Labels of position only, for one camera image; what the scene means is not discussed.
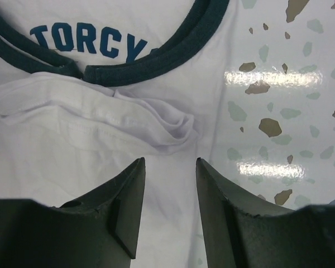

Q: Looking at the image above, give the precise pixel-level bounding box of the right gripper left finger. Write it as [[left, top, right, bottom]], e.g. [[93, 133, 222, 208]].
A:
[[0, 158, 146, 267]]

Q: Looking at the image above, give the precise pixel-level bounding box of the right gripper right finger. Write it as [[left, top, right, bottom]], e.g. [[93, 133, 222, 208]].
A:
[[196, 158, 335, 267]]

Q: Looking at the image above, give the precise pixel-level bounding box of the white printed tank top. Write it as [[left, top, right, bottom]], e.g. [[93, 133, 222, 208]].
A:
[[0, 1, 238, 267]]

